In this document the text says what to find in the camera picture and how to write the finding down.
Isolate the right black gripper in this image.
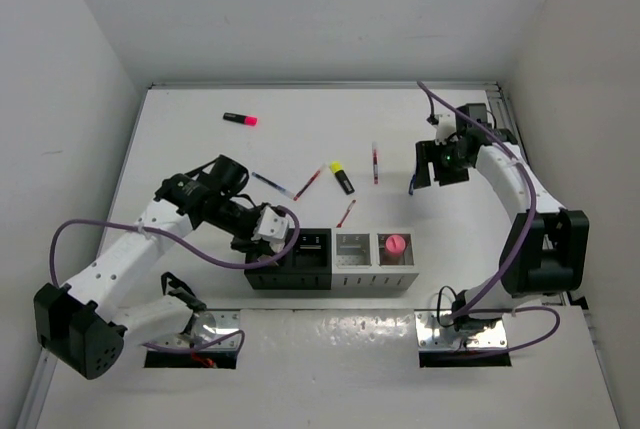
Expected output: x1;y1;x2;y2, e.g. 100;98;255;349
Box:
414;138;470;189

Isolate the pink tape roll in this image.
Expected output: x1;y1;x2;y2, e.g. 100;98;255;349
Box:
381;234;406;265

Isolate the pink black highlighter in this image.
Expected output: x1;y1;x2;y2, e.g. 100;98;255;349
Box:
223;112;258;127

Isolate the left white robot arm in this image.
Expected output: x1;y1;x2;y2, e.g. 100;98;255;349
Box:
34;155;271;380

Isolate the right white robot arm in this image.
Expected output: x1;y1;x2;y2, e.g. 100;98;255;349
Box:
409;103;590;332

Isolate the blue gel pen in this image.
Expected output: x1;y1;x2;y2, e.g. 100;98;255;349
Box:
408;174;416;196

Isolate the blue refill pen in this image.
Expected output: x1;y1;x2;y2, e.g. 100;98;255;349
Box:
251;172;295;200

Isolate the dark red gel pen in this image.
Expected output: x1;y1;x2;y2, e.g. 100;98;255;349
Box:
372;142;379;185

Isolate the small red gel pen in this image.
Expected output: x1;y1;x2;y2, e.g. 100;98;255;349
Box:
336;199;357;228

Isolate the black two-slot container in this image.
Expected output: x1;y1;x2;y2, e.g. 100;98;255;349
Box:
244;229;332;290

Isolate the yellow black highlighter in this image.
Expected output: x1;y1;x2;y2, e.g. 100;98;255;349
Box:
329;161;355;195

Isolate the red refill pen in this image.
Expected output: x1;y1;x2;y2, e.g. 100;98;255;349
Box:
293;164;326;201

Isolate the grey two-slot container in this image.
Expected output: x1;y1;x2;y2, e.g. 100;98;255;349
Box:
331;228;420;292

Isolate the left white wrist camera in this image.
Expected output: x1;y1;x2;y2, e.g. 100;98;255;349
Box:
251;205;289;252

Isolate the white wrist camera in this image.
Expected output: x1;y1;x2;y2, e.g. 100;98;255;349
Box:
251;205;289;252
435;113;457;145

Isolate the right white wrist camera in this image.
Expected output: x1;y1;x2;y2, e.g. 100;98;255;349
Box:
435;113;457;145

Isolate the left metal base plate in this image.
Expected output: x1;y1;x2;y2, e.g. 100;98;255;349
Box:
189;311;242;351

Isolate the metal base plate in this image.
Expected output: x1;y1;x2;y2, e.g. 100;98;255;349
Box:
189;311;242;351
414;310;508;354

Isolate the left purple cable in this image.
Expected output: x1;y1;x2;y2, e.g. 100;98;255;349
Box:
52;205;301;356

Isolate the purple cable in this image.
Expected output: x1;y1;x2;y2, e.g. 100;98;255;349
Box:
417;81;561;355
52;205;301;356

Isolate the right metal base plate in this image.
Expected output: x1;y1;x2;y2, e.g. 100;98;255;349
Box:
414;310;508;354

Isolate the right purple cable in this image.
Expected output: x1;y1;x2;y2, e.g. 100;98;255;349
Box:
417;81;561;355

